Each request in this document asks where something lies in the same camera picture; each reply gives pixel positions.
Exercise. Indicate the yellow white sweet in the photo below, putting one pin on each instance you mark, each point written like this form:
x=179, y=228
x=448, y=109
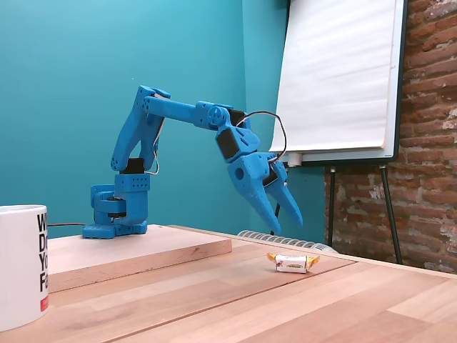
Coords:
x=292, y=263

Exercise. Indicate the white mug with black lettering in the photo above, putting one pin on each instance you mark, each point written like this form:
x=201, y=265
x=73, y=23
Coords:
x=18, y=268

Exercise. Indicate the white radiator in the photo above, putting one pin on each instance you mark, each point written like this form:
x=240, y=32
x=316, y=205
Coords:
x=285, y=240

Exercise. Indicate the white flipchart paper pad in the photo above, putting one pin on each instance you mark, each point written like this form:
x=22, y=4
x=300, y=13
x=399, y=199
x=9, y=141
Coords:
x=335, y=71

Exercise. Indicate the light wooden board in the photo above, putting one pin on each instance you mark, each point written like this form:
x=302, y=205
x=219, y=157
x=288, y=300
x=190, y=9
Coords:
x=143, y=250

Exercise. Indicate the flipchart easel with dark frame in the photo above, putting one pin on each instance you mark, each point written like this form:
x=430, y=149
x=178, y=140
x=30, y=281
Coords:
x=400, y=107

